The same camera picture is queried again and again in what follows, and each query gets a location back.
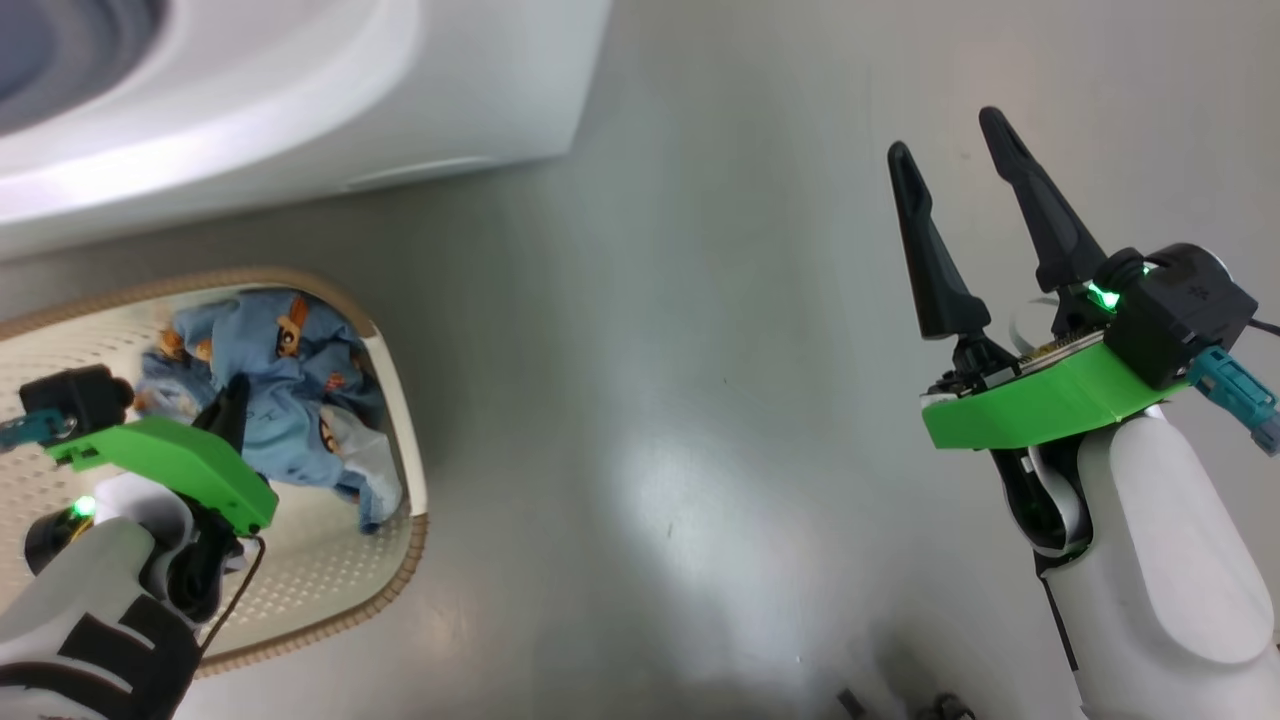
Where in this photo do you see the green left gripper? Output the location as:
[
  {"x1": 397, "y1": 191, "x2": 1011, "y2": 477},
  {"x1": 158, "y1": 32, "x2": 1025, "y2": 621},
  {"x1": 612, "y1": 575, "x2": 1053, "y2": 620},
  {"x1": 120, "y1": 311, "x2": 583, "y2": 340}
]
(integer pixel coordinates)
[{"x1": 45, "y1": 373, "x2": 279, "y2": 536}]

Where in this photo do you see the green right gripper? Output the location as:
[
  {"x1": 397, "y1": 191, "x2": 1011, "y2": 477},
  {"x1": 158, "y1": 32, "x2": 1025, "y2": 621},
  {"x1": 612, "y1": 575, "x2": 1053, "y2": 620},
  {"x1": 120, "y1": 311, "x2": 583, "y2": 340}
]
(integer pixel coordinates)
[{"x1": 887, "y1": 106, "x2": 1196, "y2": 451}]

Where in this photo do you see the blue fox print garment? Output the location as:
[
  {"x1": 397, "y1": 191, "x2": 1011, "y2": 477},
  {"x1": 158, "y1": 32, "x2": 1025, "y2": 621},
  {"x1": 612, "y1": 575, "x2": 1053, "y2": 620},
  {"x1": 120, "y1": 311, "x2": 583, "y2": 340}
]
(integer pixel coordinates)
[{"x1": 134, "y1": 289, "x2": 405, "y2": 535}]

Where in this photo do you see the cream perforated laundry basket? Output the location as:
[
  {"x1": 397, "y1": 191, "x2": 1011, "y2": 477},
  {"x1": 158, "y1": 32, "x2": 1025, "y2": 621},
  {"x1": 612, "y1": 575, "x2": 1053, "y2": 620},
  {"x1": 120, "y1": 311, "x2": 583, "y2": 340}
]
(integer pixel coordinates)
[{"x1": 0, "y1": 266, "x2": 430, "y2": 680}]

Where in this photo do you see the white front-loading washing machine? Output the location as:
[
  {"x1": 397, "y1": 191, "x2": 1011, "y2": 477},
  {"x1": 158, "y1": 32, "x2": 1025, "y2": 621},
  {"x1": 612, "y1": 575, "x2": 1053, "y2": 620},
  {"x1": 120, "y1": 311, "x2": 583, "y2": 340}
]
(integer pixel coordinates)
[{"x1": 0, "y1": 0, "x2": 614, "y2": 264}]

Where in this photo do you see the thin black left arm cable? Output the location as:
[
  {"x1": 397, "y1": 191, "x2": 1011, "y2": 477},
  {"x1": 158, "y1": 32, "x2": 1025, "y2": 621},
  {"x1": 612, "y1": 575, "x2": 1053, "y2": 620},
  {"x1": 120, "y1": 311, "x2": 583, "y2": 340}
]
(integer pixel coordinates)
[{"x1": 198, "y1": 534, "x2": 268, "y2": 656}]

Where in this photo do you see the teal right connector with cable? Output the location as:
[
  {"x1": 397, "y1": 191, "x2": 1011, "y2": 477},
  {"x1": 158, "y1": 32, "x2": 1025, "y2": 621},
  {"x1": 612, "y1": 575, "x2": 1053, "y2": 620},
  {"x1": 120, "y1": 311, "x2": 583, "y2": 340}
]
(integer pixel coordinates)
[{"x1": 1186, "y1": 318, "x2": 1280, "y2": 457}]

